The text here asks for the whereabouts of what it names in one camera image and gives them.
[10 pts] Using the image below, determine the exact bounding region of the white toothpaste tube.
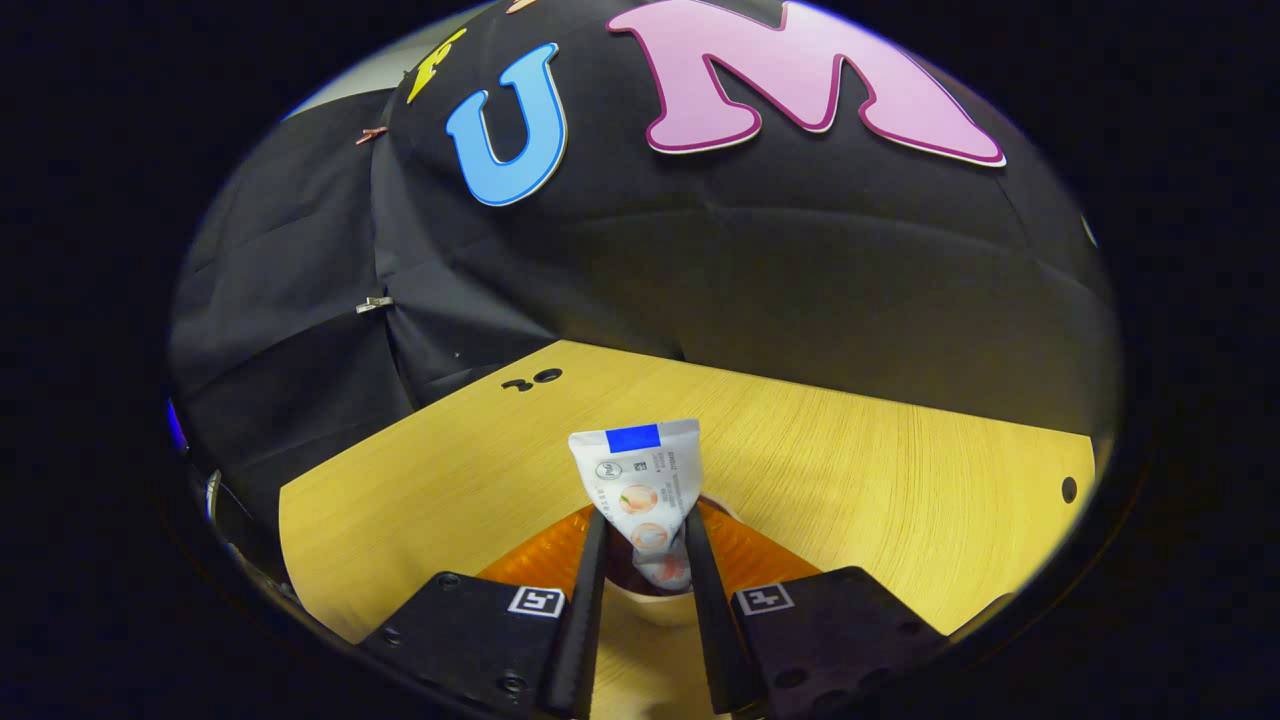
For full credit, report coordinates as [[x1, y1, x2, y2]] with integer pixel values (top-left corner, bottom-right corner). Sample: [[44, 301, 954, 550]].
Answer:
[[568, 418, 703, 593]]

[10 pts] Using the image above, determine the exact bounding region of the beige cup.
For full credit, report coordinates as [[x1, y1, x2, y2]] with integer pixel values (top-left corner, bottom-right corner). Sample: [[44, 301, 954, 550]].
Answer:
[[600, 495, 741, 629]]

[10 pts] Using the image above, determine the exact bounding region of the wooden desktop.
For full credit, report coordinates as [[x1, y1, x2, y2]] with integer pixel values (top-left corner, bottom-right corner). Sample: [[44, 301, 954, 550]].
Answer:
[[278, 340, 1097, 720]]

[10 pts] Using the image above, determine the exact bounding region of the black backdrop cloth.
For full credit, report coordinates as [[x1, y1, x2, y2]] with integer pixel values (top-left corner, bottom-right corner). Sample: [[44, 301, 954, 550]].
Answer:
[[168, 0, 1121, 601]]

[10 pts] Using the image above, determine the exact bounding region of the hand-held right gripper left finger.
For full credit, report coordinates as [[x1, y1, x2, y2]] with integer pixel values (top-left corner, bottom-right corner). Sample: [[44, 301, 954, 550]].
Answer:
[[358, 503, 610, 720]]

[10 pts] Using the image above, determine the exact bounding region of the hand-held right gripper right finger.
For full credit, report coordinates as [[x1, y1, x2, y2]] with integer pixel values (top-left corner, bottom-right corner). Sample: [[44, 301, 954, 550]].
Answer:
[[683, 498, 948, 720]]

